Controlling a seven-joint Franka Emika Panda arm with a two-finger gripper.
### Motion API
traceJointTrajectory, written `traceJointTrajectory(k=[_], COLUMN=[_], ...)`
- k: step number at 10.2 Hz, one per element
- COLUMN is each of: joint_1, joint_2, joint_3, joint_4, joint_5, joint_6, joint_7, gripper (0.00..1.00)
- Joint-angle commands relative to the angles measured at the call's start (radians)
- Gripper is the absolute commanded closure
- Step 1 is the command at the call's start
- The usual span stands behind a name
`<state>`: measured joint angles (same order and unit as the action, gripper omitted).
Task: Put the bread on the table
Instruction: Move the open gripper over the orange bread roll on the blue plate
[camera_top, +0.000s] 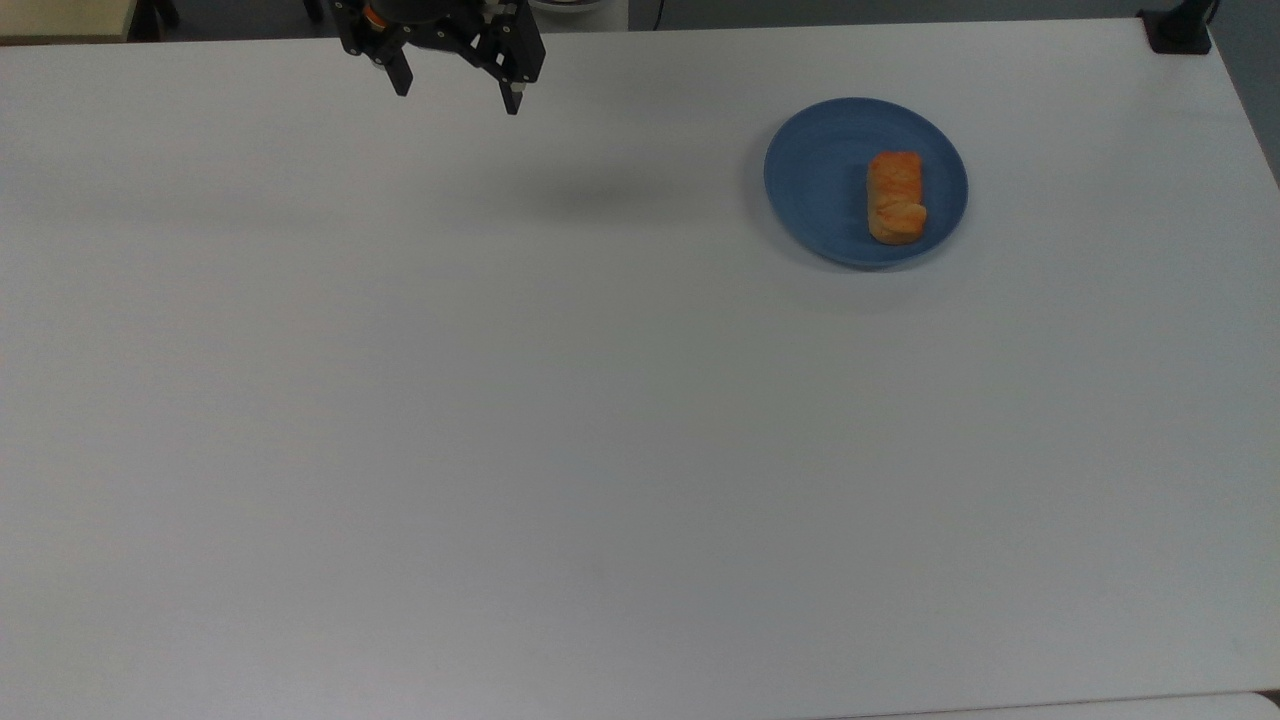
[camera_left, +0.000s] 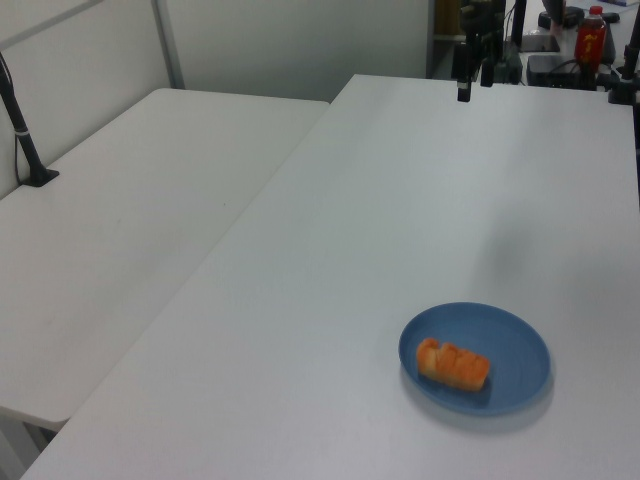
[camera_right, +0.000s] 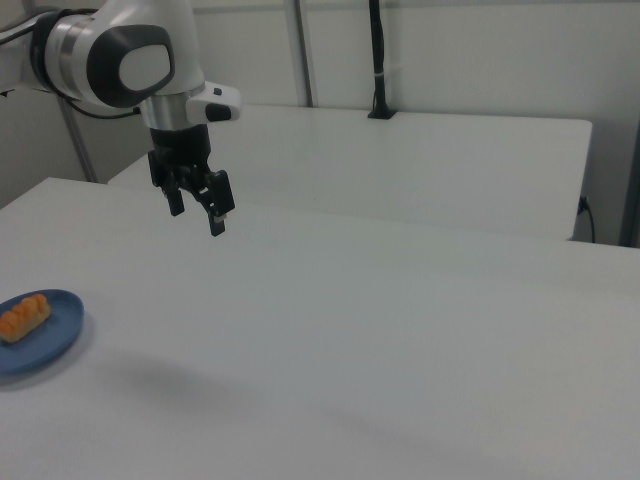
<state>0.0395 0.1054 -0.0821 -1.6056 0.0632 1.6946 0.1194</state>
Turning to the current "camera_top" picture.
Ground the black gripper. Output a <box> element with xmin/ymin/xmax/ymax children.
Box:
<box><xmin>330</xmin><ymin>0</ymin><xmax>547</xmax><ymax>116</ymax></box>

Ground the orange-brown bread roll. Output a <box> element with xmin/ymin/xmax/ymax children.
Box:
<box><xmin>866</xmin><ymin>151</ymin><xmax>928</xmax><ymax>246</ymax></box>

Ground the blue round plate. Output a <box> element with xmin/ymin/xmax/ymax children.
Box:
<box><xmin>763</xmin><ymin>97</ymin><xmax>970</xmax><ymax>269</ymax></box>

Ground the beige wooden furniture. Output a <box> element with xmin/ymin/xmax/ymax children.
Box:
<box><xmin>0</xmin><ymin>0</ymin><xmax>138</xmax><ymax>45</ymax></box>

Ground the white adjacent table edge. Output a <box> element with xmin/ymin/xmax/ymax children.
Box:
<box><xmin>830</xmin><ymin>690</ymin><xmax>1280</xmax><ymax>720</ymax></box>

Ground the black table clamp mount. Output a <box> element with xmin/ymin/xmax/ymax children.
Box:
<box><xmin>1139</xmin><ymin>0</ymin><xmax>1219</xmax><ymax>55</ymax></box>

